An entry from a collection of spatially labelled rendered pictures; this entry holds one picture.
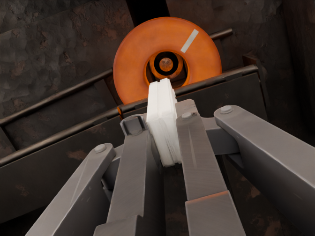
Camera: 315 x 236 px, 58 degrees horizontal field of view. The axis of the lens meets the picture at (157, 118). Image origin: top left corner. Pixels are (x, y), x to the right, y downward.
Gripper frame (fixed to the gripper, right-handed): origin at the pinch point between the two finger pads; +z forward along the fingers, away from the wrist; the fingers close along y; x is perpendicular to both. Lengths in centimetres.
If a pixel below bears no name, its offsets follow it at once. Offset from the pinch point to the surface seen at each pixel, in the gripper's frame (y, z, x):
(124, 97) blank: -6.9, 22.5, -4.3
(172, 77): 0.3, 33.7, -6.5
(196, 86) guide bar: 3.3, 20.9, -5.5
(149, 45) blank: -1.2, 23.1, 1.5
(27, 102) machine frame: -25.3, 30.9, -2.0
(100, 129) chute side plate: -11.4, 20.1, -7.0
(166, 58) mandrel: 0.3, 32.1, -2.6
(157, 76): -2.3, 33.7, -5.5
